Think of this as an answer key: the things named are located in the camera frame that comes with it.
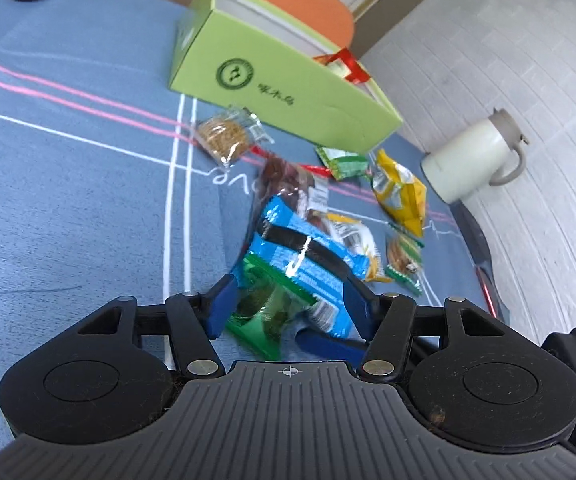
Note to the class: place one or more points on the orange chair backrest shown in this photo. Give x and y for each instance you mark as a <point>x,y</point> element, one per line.
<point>298,0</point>

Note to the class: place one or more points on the maroon snack packet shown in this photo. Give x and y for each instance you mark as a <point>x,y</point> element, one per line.
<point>283,180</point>

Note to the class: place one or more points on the green snack packet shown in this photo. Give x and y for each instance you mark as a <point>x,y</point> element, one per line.
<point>263,310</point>

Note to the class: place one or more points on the yellow silver snack packet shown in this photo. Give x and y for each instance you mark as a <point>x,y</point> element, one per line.
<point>400,195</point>

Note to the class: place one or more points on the green edged cookie packet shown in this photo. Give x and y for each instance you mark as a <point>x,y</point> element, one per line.
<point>402,257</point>

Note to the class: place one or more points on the round cookie clear packet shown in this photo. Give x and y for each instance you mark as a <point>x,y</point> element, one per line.
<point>225,135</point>

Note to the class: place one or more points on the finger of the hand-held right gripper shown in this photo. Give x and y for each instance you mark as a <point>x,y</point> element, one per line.
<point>320,342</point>

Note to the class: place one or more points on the small light green packet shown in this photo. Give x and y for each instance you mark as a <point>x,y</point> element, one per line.
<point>345,162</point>

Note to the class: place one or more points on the light green cardboard box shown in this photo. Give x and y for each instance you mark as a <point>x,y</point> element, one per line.
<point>268,85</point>

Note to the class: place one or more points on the blue snack packet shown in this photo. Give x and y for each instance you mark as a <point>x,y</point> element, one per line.
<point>298,255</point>

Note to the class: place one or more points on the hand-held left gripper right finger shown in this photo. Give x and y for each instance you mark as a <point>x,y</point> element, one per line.
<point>358,307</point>

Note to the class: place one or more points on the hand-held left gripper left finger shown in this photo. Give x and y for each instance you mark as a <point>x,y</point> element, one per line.
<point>220,307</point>

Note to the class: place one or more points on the blue striped tablecloth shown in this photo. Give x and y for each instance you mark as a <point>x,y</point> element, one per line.
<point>68,200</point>

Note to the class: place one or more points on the white thermos jug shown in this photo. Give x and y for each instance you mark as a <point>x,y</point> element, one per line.
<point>462,165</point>

